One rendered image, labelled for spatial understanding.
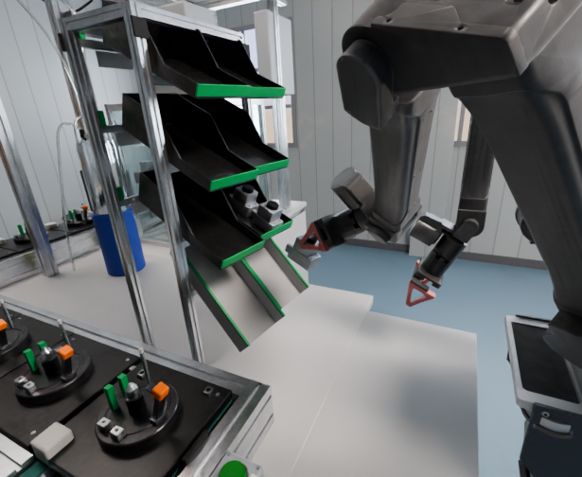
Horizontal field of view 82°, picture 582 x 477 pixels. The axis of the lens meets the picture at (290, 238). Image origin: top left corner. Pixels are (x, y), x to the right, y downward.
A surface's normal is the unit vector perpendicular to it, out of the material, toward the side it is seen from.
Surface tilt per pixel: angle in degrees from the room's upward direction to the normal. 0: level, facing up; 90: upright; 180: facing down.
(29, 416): 0
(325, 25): 90
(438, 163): 90
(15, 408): 0
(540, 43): 88
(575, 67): 89
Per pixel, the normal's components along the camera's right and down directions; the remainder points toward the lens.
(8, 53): 0.89, 0.11
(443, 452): -0.06, -0.93
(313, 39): -0.45, 0.34
